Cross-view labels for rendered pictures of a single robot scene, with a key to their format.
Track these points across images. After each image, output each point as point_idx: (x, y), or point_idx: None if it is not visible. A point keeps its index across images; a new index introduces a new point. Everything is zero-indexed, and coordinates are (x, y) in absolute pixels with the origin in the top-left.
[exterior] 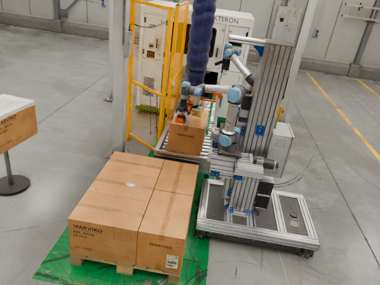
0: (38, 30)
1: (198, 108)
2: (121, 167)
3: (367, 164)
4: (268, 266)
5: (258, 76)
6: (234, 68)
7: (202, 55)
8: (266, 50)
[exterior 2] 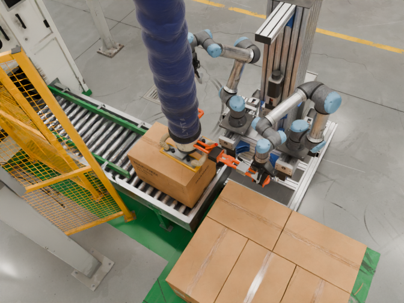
0: None
1: (202, 139)
2: (212, 279)
3: (215, 18)
4: (335, 175)
5: (299, 52)
6: (42, 33)
7: (195, 85)
8: (309, 16)
